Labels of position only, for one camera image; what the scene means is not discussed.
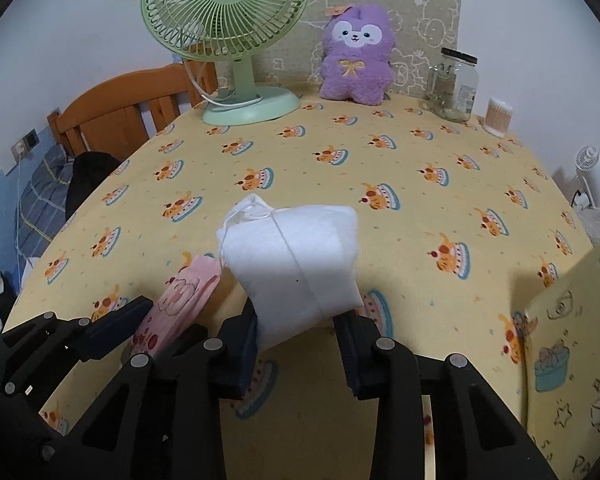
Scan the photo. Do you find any yellow printed tablecloth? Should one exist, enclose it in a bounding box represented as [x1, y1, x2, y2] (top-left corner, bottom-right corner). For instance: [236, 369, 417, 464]
[2, 77, 599, 480]

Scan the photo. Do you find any yellow patterned storage box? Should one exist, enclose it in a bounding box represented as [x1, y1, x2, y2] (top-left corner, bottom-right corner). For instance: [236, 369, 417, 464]
[522, 229, 600, 480]

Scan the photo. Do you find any black garment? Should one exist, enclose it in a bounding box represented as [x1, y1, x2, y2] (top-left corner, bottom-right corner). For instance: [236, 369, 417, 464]
[65, 151, 121, 222]

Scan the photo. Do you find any white fan cable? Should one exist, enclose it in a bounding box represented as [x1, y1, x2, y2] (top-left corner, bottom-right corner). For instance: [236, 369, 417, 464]
[182, 57, 264, 109]

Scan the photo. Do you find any glass jar with black lid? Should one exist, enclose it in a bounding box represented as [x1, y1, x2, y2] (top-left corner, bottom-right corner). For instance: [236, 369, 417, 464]
[422, 47, 480, 124]

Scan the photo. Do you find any white standing fan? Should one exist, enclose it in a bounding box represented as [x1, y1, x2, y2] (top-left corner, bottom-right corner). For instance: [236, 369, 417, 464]
[559, 144, 600, 242]

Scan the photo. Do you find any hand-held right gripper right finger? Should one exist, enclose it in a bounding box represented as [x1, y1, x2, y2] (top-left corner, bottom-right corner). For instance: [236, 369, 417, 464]
[332, 311, 547, 480]

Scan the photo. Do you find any green desk fan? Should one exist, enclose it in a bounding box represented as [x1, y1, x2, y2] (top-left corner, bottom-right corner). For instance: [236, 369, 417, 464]
[140, 0, 312, 127]

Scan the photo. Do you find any wall outlet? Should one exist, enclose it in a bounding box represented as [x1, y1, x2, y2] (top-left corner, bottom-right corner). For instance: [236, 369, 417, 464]
[10, 128, 40, 156]

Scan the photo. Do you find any green patterned board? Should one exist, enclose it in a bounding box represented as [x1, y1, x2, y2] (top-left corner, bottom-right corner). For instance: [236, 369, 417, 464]
[252, 0, 462, 102]

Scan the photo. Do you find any wooden chair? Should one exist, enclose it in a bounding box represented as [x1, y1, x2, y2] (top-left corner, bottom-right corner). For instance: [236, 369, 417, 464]
[47, 62, 219, 159]

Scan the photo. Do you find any purple plush toy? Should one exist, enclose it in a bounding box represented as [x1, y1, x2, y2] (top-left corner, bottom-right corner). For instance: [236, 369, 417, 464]
[318, 2, 397, 107]

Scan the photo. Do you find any cotton swab container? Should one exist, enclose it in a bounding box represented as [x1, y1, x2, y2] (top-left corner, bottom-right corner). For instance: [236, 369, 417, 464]
[482, 97, 515, 140]

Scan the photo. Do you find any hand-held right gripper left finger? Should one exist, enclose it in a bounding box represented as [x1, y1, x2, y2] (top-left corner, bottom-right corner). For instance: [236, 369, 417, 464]
[65, 302, 260, 480]

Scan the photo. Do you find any pink printed packet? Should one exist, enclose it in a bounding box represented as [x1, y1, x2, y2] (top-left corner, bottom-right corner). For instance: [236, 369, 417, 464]
[129, 253, 225, 361]

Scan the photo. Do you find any blue plaid bedding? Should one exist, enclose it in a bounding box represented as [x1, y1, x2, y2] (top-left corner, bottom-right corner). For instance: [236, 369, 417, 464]
[13, 144, 76, 262]

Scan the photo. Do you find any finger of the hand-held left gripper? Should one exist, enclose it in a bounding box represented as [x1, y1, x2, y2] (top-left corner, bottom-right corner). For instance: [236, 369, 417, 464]
[0, 295, 154, 402]

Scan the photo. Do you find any white cloth bundle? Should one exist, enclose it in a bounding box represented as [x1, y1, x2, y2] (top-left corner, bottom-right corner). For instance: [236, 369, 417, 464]
[214, 193, 360, 351]

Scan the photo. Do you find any thin white cable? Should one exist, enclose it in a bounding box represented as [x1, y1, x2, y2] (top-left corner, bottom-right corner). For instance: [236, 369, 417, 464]
[13, 152, 27, 282]

